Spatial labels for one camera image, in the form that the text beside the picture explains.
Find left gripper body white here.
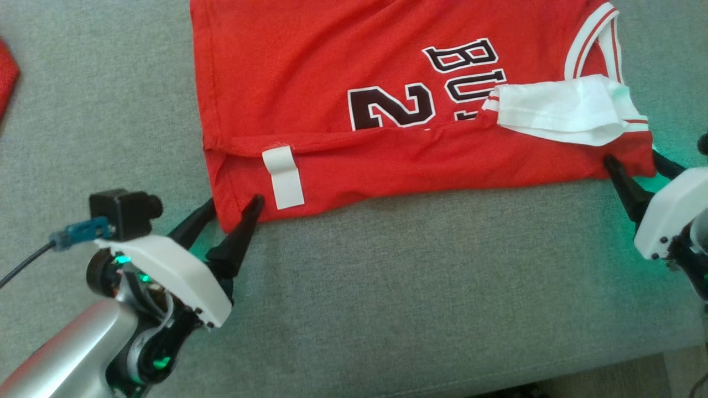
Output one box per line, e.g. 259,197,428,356
94,235,233,331

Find red basketball shorts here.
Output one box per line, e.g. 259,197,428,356
0,38,20,121

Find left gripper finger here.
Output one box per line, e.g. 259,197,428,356
206,193,265,280
169,198,216,249

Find red basketball jersey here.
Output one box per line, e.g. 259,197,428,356
189,0,658,234

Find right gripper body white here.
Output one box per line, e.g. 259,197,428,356
633,166,708,260

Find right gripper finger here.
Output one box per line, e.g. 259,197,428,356
603,155,654,224
653,149,686,180

